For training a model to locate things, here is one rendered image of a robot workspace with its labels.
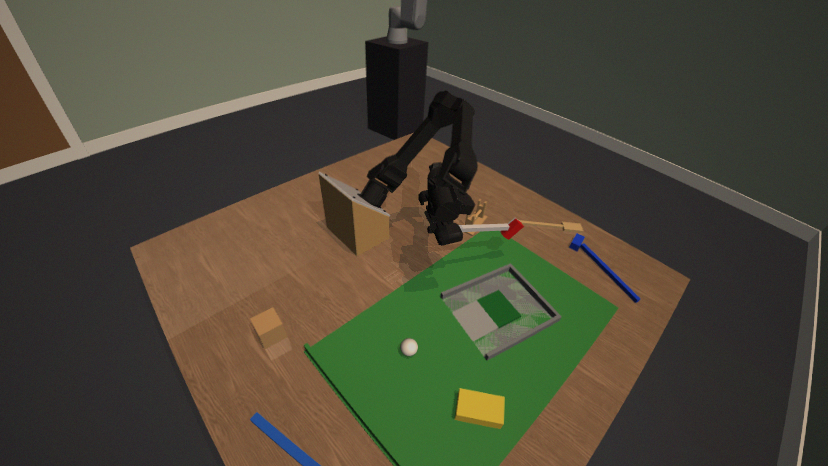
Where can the green flat mat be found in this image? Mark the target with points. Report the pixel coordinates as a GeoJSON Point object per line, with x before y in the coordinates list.
{"type": "Point", "coordinates": [412, 400]}

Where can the white golf ball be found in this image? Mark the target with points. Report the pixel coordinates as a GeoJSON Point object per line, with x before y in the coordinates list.
{"type": "Point", "coordinates": [409, 347]}

